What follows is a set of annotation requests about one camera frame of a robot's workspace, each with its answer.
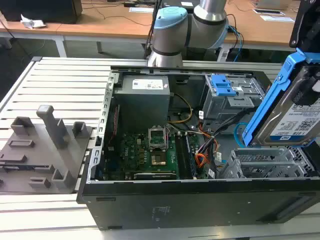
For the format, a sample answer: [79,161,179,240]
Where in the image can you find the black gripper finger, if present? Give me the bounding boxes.
[292,74,320,106]

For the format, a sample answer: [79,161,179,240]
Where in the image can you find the hard disk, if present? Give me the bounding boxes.
[241,48,320,148]

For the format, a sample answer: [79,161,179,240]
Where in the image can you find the blue disk wire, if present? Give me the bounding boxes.
[234,122,251,148]

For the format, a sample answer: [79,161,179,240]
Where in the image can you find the grey metal disk bay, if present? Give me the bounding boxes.
[223,147,315,179]

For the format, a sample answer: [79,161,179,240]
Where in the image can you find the white paper sheet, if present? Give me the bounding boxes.
[259,14,296,23]
[129,6,155,14]

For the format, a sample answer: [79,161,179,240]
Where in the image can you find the grey metal drive cage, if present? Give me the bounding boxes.
[201,73,266,122]

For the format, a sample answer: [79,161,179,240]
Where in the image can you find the blue plastic drive latch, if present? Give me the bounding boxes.
[210,74,238,97]

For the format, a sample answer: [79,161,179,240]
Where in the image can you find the RAM stick with blue label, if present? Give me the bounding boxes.
[185,133,198,179]

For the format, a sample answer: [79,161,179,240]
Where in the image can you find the metal socket cover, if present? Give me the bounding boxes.
[148,126,168,151]

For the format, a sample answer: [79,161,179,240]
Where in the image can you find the CPU socket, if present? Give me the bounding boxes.
[149,149,168,167]

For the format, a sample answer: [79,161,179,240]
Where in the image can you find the grey power supply unit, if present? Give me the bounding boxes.
[112,74,171,131]

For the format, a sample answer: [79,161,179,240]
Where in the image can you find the black graphics card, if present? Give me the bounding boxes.
[133,170,178,180]

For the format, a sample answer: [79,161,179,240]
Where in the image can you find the black open PC case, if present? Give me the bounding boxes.
[76,65,320,231]

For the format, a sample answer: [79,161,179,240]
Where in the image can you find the green motherboard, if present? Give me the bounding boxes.
[103,131,216,181]

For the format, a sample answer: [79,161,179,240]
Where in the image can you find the wooden desk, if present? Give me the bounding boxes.
[0,0,305,58]

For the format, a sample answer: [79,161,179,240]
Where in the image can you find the grey parts rack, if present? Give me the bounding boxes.
[0,104,94,195]

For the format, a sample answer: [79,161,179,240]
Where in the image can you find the black box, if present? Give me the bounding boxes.
[0,0,83,25]

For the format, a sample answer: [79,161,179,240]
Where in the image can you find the crumpled white paper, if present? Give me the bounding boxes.
[20,13,48,30]

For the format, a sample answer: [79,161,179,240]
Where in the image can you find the blue cables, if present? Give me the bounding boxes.
[227,24,245,63]

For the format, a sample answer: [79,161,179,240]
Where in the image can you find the black cable bundle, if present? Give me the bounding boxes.
[209,108,260,141]

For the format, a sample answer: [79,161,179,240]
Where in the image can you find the multicoloured wire bundle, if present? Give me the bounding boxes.
[196,122,220,156]

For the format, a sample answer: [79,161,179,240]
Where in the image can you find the yellow and black wires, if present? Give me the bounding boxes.
[166,93,193,125]

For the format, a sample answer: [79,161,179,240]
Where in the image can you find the orange wire bundle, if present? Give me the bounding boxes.
[194,152,213,172]

